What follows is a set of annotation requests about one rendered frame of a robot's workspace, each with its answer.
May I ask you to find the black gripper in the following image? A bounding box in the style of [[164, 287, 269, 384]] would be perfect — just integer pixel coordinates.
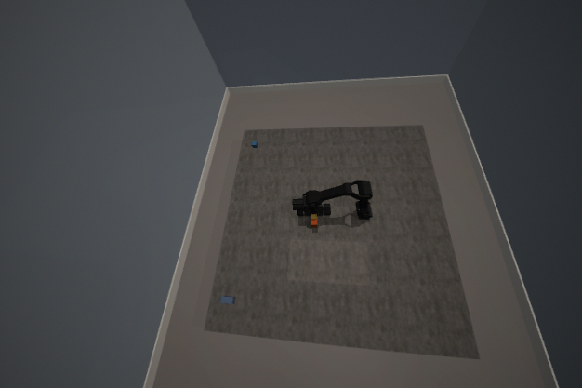
[[297, 204, 331, 216]]

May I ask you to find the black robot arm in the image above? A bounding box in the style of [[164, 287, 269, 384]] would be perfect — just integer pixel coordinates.
[[292, 180, 373, 220]]

